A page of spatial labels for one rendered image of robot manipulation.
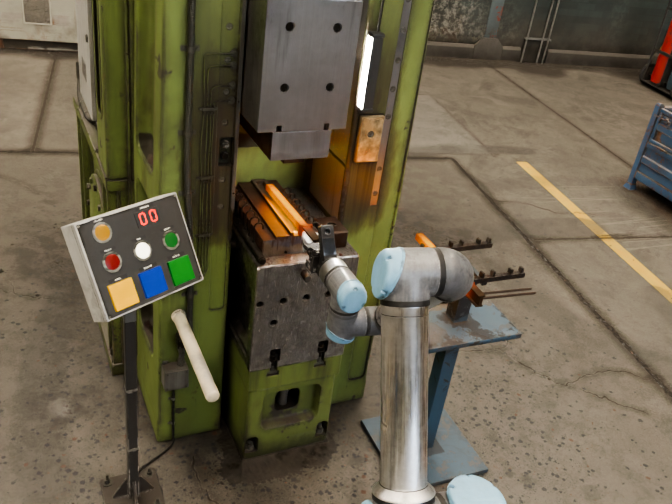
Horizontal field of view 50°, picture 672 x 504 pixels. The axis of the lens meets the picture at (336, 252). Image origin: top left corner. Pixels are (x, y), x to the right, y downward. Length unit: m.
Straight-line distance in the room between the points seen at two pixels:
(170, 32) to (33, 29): 5.54
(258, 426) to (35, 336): 1.26
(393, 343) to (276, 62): 0.94
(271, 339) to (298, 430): 0.52
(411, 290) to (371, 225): 1.15
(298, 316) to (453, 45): 6.85
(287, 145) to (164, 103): 0.39
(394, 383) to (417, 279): 0.24
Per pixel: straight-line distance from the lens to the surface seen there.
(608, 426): 3.60
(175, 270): 2.15
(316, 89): 2.23
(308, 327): 2.60
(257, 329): 2.52
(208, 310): 2.66
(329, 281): 2.13
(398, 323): 1.62
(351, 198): 2.63
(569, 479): 3.26
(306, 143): 2.29
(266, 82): 2.16
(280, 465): 2.96
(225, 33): 2.24
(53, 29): 7.66
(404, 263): 1.60
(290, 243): 2.44
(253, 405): 2.77
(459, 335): 2.63
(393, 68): 2.50
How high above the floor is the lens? 2.18
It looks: 30 degrees down
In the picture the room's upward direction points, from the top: 8 degrees clockwise
